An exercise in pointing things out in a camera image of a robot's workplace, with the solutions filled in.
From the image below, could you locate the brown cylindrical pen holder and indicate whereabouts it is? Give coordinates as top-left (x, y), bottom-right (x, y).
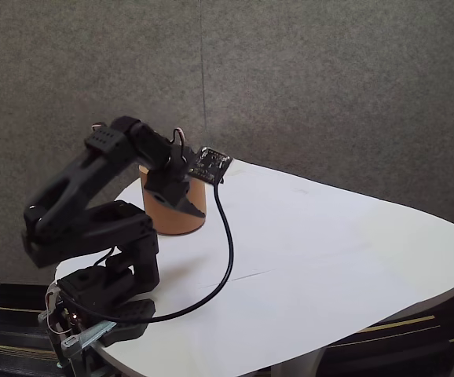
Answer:
top-left (139, 164), bottom-right (207, 236)

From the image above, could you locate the grey metal table clamp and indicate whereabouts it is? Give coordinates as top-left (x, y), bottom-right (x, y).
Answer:
top-left (60, 318), bottom-right (117, 370)

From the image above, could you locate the motor controller board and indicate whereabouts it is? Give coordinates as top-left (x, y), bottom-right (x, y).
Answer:
top-left (52, 292), bottom-right (82, 328)

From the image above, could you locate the bare camera circuit board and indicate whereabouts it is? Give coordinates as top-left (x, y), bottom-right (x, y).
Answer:
top-left (186, 145), bottom-right (235, 185)

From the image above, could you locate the black camera cable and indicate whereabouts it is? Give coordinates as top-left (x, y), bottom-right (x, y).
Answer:
top-left (108, 179), bottom-right (236, 325)

